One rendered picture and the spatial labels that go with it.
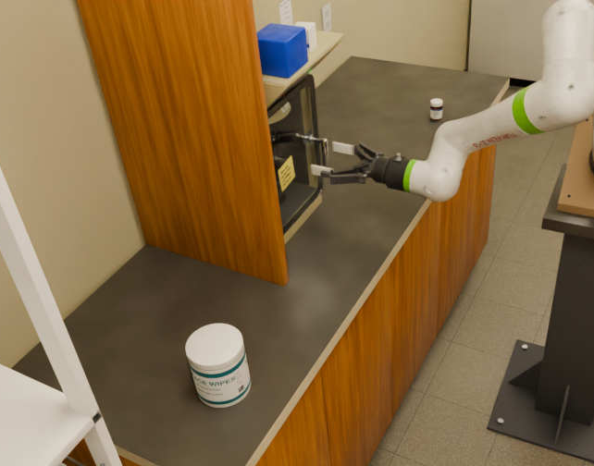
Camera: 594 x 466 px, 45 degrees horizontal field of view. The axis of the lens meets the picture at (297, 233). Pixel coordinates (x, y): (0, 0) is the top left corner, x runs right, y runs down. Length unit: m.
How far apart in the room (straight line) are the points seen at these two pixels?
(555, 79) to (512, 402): 1.55
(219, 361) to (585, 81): 0.99
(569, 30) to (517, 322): 1.76
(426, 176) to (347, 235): 0.33
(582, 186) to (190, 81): 1.18
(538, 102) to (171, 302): 1.07
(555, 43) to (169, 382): 1.18
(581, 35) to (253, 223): 0.90
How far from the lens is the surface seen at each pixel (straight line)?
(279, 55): 1.69
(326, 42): 1.89
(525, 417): 2.85
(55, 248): 1.98
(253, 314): 1.89
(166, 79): 1.78
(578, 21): 1.70
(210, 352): 1.60
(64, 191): 1.96
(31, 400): 1.26
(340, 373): 2.02
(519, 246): 3.61
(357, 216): 2.18
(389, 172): 1.96
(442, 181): 1.91
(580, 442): 2.83
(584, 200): 2.23
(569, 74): 1.65
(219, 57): 1.65
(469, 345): 3.09
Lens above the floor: 2.23
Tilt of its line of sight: 37 degrees down
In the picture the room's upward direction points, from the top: 7 degrees counter-clockwise
